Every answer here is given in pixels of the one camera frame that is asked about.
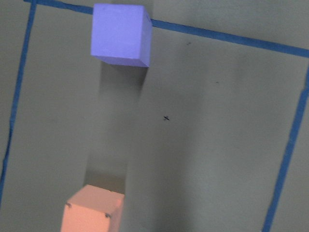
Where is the purple block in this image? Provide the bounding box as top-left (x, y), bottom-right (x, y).
top-left (91, 3), bottom-right (152, 68)

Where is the orange block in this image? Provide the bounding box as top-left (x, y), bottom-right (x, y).
top-left (61, 185), bottom-right (125, 232)

